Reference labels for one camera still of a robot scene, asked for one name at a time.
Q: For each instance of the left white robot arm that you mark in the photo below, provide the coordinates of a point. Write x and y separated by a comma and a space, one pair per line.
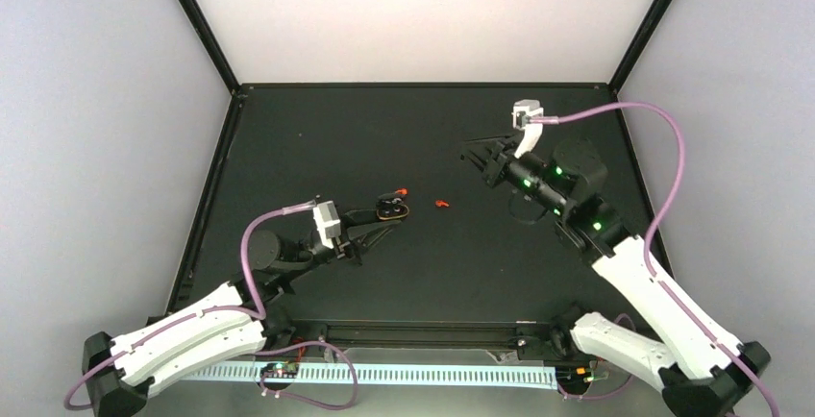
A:
121, 373

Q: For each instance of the black glossy earbud charging case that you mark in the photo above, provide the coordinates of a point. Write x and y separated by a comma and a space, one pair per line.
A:
391, 206

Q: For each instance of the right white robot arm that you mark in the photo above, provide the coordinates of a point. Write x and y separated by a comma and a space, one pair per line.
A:
698, 367

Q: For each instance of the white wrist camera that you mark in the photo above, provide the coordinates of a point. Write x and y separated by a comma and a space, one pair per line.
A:
523, 113
327, 222

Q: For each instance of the black aluminium front rail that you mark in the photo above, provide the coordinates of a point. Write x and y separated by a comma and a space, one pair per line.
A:
435, 335

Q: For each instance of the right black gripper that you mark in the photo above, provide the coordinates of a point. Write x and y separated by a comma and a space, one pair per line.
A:
489, 165

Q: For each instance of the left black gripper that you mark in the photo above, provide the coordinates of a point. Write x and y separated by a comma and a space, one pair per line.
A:
355, 238

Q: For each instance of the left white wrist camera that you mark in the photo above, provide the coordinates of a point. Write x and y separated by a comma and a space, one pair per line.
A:
327, 222

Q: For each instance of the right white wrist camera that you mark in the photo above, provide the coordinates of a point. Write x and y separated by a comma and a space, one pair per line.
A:
523, 113

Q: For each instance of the white slotted cable duct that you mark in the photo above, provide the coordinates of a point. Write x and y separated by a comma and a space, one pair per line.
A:
534, 377

